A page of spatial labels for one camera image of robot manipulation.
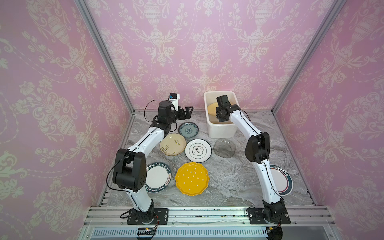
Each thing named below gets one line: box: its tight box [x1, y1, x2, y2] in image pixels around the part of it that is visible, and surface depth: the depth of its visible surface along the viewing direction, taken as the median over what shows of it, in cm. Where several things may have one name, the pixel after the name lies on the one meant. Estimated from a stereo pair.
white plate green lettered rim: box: [145, 162, 172, 193], surface depth 87 cm
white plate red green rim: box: [269, 164, 293, 197], surface depth 87 cm
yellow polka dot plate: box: [175, 161, 210, 197], surface depth 87 cm
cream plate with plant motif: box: [159, 133, 187, 156], surface depth 102 cm
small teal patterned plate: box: [178, 122, 199, 138], surface depth 111 cm
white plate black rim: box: [184, 138, 213, 162], surface depth 99 cm
